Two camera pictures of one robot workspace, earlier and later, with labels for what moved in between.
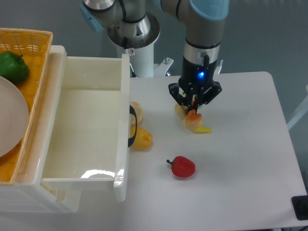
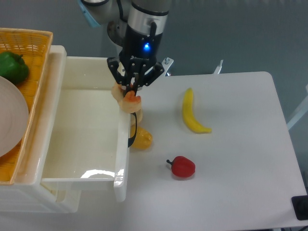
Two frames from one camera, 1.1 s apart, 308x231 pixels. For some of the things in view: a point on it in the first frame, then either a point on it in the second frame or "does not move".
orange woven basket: x=35 y=46 does not move
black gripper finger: x=186 y=101 to x=126 y=82
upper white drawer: x=87 y=133 does not move
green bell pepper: x=13 y=67 does not move
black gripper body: x=196 y=86 to x=137 y=65
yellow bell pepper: x=144 y=139 does not move
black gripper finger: x=196 y=103 to x=134 y=87
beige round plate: x=14 y=117 does not move
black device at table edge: x=300 y=205 does not move
